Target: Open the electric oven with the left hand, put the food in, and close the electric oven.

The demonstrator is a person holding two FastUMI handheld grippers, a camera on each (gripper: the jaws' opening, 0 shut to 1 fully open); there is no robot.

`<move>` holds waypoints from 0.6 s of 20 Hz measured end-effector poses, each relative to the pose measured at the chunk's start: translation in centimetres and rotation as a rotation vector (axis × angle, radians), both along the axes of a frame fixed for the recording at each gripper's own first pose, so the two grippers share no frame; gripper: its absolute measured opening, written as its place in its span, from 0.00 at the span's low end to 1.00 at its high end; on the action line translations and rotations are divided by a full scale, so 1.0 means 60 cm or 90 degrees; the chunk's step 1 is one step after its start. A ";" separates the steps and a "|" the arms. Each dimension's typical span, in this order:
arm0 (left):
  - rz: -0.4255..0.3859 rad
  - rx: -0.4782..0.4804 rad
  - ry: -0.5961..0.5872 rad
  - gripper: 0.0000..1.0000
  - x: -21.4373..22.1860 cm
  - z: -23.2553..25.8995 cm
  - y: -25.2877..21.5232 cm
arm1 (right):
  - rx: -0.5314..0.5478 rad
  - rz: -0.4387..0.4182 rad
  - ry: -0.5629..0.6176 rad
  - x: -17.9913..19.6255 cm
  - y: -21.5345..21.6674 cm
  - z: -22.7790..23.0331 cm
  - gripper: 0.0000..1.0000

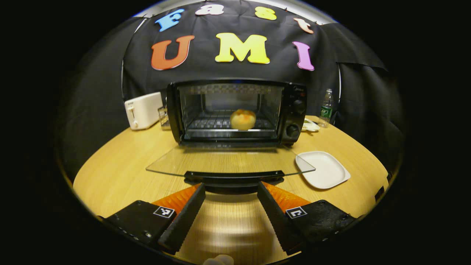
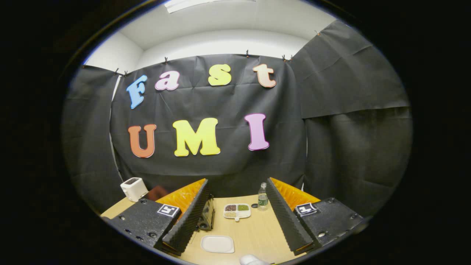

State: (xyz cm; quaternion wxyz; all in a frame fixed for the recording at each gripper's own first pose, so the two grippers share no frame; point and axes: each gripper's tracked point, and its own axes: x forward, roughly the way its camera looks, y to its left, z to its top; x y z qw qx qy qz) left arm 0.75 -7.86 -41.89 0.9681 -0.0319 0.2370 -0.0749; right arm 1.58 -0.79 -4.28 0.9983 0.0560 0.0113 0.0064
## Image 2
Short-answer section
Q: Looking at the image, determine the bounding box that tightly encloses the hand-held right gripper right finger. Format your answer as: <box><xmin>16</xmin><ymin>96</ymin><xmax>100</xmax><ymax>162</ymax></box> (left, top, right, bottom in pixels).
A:
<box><xmin>265</xmin><ymin>177</ymin><xmax>365</xmax><ymax>256</ymax></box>

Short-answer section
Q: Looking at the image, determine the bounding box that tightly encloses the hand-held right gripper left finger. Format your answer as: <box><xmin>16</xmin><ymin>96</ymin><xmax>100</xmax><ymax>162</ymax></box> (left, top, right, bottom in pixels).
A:
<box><xmin>107</xmin><ymin>179</ymin><xmax>211</xmax><ymax>256</ymax></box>

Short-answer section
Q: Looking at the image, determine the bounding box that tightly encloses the black electric oven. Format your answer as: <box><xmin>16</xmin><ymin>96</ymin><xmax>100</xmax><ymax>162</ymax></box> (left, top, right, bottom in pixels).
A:
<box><xmin>147</xmin><ymin>185</ymin><xmax>215</xmax><ymax>232</ymax></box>

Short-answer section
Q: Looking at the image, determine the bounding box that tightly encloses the clear water bottle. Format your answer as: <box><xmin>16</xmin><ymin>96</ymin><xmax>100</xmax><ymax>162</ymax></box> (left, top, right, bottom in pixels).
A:
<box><xmin>258</xmin><ymin>182</ymin><xmax>269</xmax><ymax>211</ymax></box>

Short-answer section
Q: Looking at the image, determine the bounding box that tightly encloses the white rectangular plate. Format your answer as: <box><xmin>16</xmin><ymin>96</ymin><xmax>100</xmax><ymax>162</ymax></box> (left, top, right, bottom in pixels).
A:
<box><xmin>201</xmin><ymin>235</ymin><xmax>235</xmax><ymax>254</ymax></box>

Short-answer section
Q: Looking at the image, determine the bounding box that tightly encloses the white divided snack dish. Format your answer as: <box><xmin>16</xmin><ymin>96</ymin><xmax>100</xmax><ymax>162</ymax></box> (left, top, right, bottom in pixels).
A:
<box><xmin>223</xmin><ymin>204</ymin><xmax>251</xmax><ymax>222</ymax></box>

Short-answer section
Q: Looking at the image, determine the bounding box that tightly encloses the white toaster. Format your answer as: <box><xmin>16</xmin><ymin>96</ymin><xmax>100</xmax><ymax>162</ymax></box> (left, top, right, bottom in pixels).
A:
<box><xmin>120</xmin><ymin>177</ymin><xmax>149</xmax><ymax>202</ymax></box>

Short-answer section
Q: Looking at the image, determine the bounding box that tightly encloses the ceiling light panel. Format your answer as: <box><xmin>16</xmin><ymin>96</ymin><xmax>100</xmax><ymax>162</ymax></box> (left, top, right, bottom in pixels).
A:
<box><xmin>164</xmin><ymin>0</ymin><xmax>255</xmax><ymax>14</ymax></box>

